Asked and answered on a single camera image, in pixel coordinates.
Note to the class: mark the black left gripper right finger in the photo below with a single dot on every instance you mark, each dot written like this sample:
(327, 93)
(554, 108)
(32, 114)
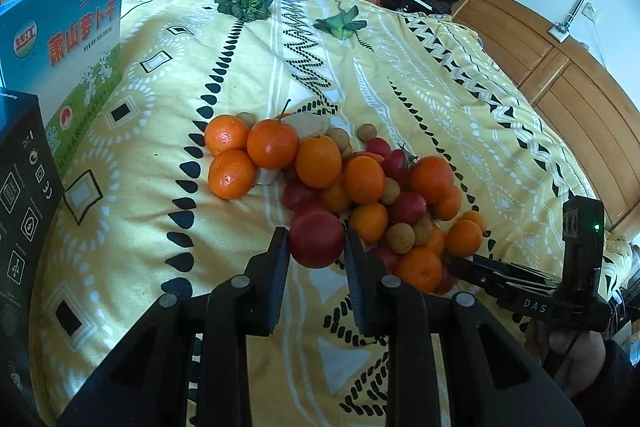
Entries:
(386, 306)

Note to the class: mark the green leafy vegetable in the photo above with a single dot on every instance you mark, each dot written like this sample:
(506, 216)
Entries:
(246, 11)

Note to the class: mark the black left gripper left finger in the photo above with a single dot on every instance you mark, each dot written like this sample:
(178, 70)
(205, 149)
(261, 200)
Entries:
(248, 304)

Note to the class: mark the red tomato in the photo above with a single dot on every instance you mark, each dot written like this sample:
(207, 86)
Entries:
(316, 239)

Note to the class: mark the mandarin with stem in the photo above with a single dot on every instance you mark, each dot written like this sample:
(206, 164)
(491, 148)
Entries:
(272, 143)

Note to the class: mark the right hand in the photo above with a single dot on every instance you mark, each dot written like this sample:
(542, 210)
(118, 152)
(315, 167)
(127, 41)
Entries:
(586, 353)

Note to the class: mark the blue white food box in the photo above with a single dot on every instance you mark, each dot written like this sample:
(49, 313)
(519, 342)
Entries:
(66, 53)

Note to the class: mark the wooden headboard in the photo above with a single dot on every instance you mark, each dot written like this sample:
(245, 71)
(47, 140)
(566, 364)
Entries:
(574, 94)

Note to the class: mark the black appliance box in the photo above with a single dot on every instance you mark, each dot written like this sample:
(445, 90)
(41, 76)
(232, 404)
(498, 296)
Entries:
(30, 192)

